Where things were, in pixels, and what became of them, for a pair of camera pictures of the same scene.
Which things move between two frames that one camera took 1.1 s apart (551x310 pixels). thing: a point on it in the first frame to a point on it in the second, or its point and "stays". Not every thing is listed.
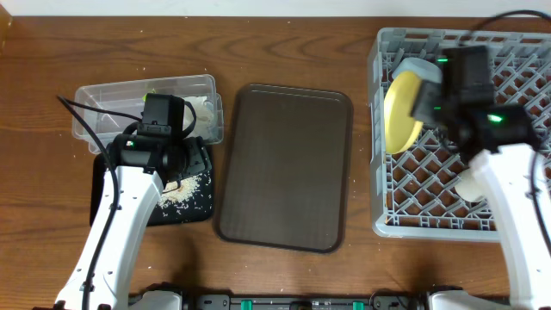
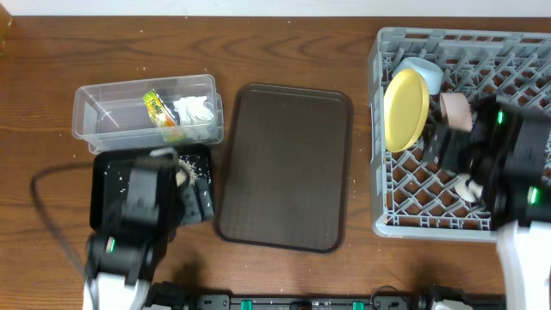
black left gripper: (192, 147) to (195, 214)
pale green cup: (471, 189) stays
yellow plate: (400, 130) stays
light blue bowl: (423, 67) stays
